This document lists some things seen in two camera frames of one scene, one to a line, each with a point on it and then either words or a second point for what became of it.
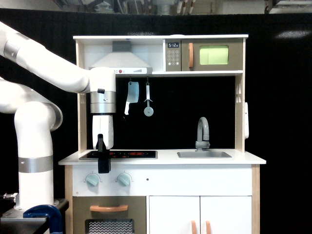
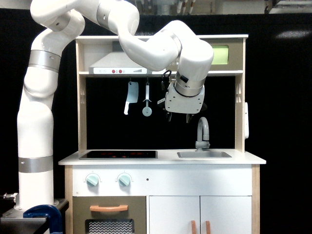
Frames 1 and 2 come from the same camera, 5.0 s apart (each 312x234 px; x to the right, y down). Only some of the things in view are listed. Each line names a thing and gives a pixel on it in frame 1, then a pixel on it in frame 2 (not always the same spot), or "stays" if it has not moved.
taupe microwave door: (213, 54) stays
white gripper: (103, 140) -> (176, 103)
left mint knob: (92, 180) stays
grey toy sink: (201, 154) stays
